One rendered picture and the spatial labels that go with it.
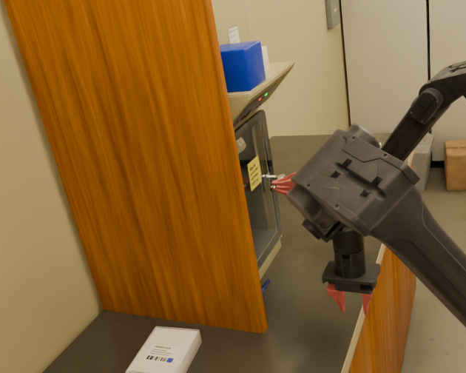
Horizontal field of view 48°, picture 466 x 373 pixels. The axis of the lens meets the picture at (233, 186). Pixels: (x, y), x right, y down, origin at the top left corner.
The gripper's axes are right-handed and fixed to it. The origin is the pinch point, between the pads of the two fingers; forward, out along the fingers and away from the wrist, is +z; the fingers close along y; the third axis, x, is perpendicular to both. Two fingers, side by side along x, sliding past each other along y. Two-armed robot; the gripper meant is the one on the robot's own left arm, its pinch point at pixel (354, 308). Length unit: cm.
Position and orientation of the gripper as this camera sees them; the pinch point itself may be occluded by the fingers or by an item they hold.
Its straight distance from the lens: 110.1
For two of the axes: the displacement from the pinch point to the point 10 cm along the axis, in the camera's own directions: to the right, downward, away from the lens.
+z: 1.7, 9.1, 3.9
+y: -9.0, -0.2, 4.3
